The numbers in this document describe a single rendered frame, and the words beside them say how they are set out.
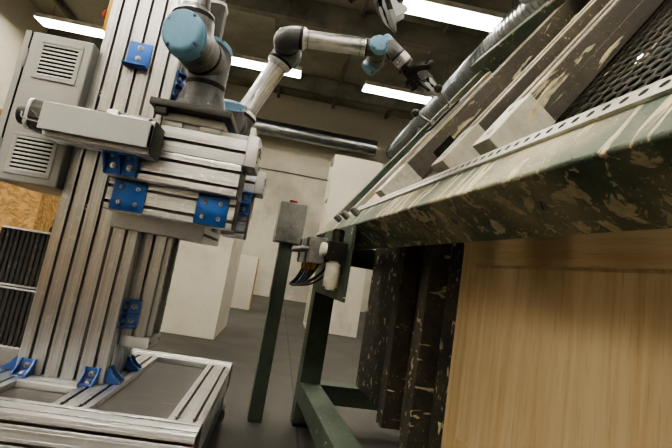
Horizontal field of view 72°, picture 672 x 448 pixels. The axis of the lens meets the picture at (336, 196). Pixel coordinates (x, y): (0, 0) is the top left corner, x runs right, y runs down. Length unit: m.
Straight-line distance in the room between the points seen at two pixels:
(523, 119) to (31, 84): 1.40
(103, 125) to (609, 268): 1.14
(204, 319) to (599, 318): 3.35
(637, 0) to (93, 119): 1.24
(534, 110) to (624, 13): 0.30
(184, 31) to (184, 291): 2.86
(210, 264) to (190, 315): 0.42
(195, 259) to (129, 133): 2.72
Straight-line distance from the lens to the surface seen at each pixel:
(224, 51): 1.47
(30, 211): 2.94
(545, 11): 2.19
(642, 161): 0.53
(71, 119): 1.34
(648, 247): 0.83
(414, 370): 1.41
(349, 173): 5.53
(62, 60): 1.71
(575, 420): 0.93
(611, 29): 1.10
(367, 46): 2.02
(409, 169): 1.48
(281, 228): 2.04
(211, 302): 3.91
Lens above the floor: 0.65
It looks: 10 degrees up
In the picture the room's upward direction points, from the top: 9 degrees clockwise
